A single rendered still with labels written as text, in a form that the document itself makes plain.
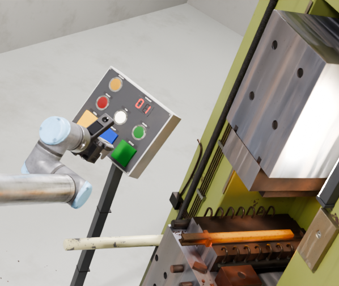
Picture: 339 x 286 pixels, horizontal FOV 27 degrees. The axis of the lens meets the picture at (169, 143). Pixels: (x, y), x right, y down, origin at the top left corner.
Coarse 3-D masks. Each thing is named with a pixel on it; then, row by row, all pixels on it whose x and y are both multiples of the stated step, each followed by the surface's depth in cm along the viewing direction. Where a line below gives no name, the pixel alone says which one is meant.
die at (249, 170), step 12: (228, 144) 228; (240, 144) 222; (228, 156) 228; (240, 156) 222; (252, 156) 217; (240, 168) 222; (252, 168) 216; (252, 180) 216; (264, 180) 217; (276, 180) 220; (288, 180) 222; (300, 180) 224; (312, 180) 227; (324, 180) 229
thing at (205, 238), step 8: (224, 232) 241; (232, 232) 243; (240, 232) 244; (248, 232) 245; (256, 232) 247; (264, 232) 248; (272, 232) 250; (280, 232) 251; (288, 232) 253; (184, 240) 231; (192, 240) 233; (200, 240) 235; (208, 240) 235; (216, 240) 237; (224, 240) 239; (232, 240) 241
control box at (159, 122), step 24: (120, 72) 272; (96, 96) 270; (120, 96) 265; (144, 96) 261; (72, 120) 272; (144, 120) 260; (168, 120) 256; (144, 144) 258; (120, 168) 260; (144, 168) 263
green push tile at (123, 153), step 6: (120, 144) 261; (126, 144) 260; (114, 150) 261; (120, 150) 260; (126, 150) 259; (132, 150) 258; (114, 156) 261; (120, 156) 260; (126, 156) 259; (132, 156) 258; (120, 162) 259; (126, 162) 258
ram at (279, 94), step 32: (288, 32) 203; (320, 32) 206; (256, 64) 216; (288, 64) 202; (320, 64) 190; (256, 96) 216; (288, 96) 202; (320, 96) 196; (256, 128) 215; (288, 128) 202; (320, 128) 204; (256, 160) 215; (288, 160) 208; (320, 160) 213
